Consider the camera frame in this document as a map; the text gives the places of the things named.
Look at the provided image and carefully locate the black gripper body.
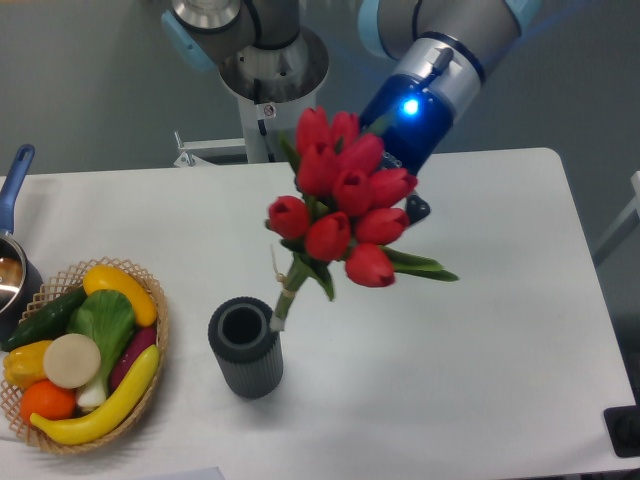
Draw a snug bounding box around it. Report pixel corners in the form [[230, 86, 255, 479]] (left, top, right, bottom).
[[405, 194, 431, 225]]

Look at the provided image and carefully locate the red tulip bouquet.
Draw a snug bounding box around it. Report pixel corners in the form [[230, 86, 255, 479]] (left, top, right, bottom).
[[265, 107, 457, 333]]

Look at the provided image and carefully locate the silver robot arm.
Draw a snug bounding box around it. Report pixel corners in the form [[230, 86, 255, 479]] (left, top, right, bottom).
[[161, 1, 540, 174]]

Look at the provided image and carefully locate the dark grey ribbed vase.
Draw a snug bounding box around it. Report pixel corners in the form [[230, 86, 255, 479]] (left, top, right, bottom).
[[208, 296, 283, 399]]

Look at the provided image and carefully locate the black box at table edge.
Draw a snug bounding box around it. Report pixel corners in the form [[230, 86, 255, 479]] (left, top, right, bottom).
[[603, 405, 639, 458]]

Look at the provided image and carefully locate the purple sweet potato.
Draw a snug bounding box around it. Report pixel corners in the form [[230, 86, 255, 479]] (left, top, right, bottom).
[[109, 326, 156, 393]]

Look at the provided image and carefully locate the green bok choy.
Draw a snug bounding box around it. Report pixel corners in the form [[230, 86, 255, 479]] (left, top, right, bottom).
[[66, 290, 135, 413]]

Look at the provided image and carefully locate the yellow banana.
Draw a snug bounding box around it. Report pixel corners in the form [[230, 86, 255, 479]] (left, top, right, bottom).
[[30, 345, 160, 446]]

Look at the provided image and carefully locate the woven wicker basket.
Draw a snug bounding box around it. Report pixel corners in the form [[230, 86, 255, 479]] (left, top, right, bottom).
[[1, 257, 169, 455]]

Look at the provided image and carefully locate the beige round disc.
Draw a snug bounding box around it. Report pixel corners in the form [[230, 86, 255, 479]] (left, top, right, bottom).
[[43, 333, 101, 389]]

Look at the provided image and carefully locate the green cucumber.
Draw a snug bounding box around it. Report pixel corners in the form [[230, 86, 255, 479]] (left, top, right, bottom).
[[1, 288, 87, 352]]

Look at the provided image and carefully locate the orange fruit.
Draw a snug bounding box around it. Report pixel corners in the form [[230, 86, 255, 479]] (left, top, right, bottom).
[[20, 380, 76, 424]]

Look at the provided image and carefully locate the yellow bell pepper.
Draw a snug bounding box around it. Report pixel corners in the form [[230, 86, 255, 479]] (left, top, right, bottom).
[[3, 340, 53, 390]]

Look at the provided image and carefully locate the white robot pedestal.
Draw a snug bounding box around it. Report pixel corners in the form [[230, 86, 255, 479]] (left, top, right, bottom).
[[173, 91, 317, 168]]

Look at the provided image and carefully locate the white frame at right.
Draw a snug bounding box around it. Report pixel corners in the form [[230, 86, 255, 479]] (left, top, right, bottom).
[[592, 171, 639, 268]]

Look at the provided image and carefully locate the blue handled saucepan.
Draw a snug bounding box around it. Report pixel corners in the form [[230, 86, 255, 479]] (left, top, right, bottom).
[[1, 144, 42, 341]]

